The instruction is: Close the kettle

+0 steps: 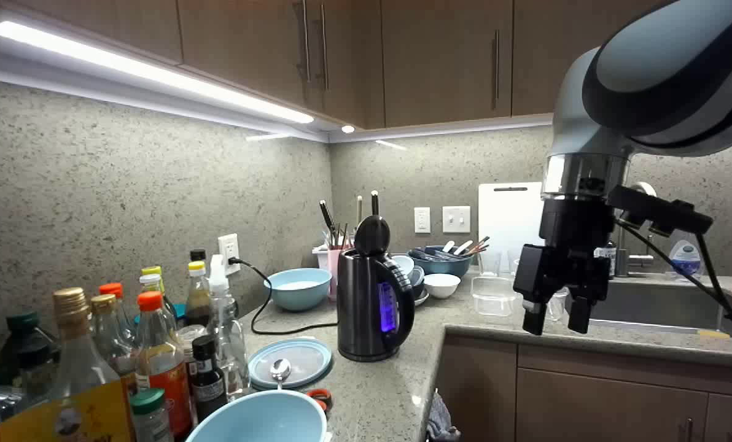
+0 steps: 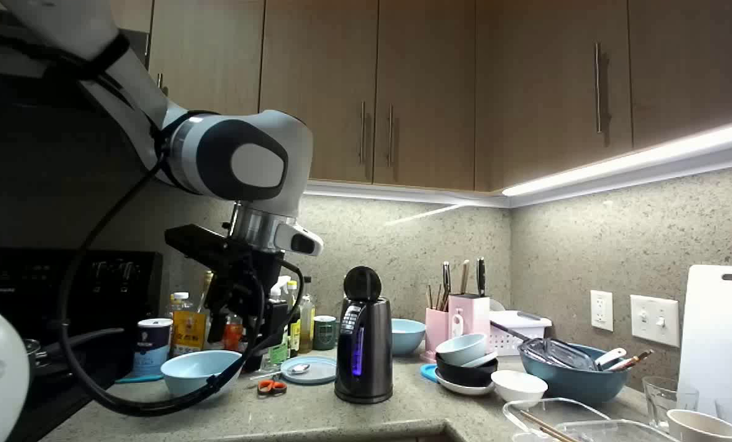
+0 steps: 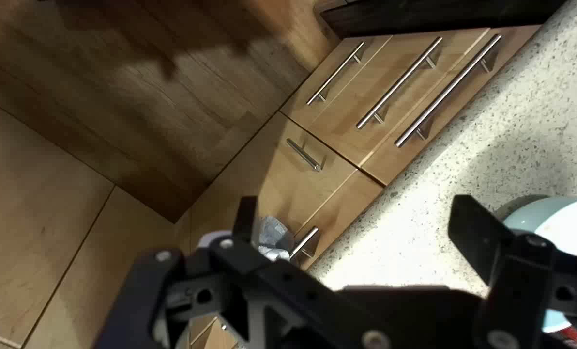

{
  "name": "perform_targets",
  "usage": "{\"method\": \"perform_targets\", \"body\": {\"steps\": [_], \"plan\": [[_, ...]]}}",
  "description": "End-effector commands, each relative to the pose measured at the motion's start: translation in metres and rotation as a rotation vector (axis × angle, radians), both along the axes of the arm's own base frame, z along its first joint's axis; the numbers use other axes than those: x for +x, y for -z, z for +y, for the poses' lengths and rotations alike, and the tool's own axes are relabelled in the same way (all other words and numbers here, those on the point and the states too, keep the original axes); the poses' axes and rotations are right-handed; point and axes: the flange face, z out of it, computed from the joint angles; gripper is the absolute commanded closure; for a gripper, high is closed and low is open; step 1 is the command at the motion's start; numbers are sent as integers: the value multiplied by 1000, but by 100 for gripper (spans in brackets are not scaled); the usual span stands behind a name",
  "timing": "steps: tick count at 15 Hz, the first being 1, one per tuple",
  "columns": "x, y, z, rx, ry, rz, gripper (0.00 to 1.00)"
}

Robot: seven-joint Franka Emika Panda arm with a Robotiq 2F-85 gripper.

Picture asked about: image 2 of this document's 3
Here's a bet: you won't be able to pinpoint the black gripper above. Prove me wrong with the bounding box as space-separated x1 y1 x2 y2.
165 223 291 347

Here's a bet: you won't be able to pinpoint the black electric kettle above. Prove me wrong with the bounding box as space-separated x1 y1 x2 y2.
335 265 392 405

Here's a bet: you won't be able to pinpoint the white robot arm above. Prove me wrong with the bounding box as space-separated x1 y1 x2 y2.
0 0 325 442

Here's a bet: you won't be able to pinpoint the light blue bowl behind kettle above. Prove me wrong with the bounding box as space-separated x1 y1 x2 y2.
390 318 426 355

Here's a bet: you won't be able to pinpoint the red cap sauce bottle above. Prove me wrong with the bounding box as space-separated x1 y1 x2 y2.
221 315 244 350

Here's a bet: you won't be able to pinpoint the yellow label oil bottle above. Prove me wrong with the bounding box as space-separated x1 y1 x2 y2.
170 293 209 355

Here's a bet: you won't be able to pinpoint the green can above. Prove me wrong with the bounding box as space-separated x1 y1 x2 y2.
311 315 337 350

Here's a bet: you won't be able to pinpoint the blue salt canister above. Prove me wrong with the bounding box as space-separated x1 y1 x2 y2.
133 317 171 377

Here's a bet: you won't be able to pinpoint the light blue bowl front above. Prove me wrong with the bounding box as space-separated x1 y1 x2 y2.
159 349 240 397

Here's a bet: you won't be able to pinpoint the orange scissors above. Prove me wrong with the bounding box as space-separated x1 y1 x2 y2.
259 377 288 397

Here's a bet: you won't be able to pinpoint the light blue plate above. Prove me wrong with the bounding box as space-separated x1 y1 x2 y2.
281 355 337 385

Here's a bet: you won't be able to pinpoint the black stove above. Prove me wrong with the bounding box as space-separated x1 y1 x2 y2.
0 248 163 442

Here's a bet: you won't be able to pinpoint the pink knife block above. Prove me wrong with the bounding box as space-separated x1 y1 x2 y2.
426 294 492 355

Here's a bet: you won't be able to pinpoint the stacked bowls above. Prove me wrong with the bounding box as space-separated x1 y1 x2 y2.
432 334 498 392

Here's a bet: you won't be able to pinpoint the small white bowl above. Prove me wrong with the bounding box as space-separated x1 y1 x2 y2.
492 370 548 405

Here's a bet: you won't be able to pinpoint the glass baking dish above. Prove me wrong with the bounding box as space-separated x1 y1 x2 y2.
501 397 676 442

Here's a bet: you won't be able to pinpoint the large blue mixing bowl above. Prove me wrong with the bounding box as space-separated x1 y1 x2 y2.
521 355 630 407

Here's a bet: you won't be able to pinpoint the drinking glass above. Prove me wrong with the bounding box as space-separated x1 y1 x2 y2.
643 376 701 429

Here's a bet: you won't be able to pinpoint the white cup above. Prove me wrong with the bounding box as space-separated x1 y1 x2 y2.
669 409 732 442

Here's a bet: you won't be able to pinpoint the white cutting board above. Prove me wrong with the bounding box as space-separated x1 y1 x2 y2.
677 265 732 409

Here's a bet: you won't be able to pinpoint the under-cabinet light strip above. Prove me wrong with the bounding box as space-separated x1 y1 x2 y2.
304 123 732 209

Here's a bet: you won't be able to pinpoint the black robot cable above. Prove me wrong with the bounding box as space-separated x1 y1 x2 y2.
53 154 307 417

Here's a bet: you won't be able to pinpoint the wall outlet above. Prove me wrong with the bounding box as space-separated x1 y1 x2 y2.
590 289 615 332

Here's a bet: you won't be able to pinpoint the light switch plate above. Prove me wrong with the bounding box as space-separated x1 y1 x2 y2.
632 294 681 347

